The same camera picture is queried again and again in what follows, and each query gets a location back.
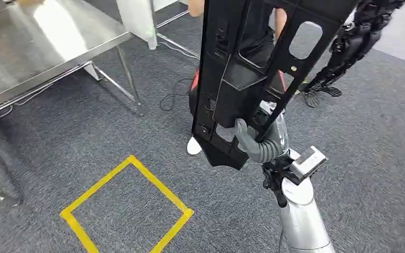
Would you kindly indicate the stainless steel table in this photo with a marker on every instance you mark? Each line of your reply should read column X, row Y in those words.
column 31, row 45

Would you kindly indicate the white hanging sheet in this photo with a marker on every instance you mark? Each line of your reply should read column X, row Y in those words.
column 138, row 21

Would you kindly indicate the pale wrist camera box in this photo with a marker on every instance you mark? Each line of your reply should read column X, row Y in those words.
column 309, row 162

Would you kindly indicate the yellow floor tape square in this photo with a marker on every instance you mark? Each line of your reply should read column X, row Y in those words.
column 73, row 216

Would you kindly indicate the steel table frame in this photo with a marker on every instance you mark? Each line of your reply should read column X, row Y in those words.
column 174, row 42

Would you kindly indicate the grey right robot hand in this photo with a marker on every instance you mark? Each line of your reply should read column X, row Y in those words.
column 276, row 143

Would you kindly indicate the person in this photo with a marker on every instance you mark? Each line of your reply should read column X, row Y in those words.
column 194, row 146

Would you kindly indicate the black plastic panel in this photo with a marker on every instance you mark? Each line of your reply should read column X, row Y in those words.
column 230, row 87

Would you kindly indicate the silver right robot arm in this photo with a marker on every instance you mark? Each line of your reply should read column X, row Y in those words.
column 304, row 223

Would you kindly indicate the black humanoid robot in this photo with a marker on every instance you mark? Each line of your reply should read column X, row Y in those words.
column 349, row 45

